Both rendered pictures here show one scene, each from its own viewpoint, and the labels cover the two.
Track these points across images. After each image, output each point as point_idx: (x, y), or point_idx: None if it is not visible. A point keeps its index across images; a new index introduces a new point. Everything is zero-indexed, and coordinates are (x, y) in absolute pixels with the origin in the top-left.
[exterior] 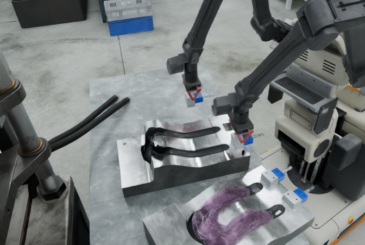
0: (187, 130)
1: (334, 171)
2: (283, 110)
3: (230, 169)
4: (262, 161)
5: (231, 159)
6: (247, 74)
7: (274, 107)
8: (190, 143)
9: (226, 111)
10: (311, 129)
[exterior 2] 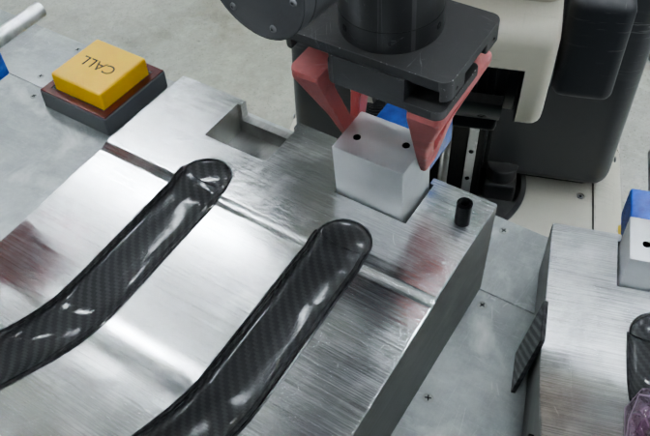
0: (42, 286)
1: (524, 125)
2: (191, 46)
3: (433, 343)
4: None
5: (443, 291)
6: None
7: (158, 52)
8: (128, 352)
9: None
10: None
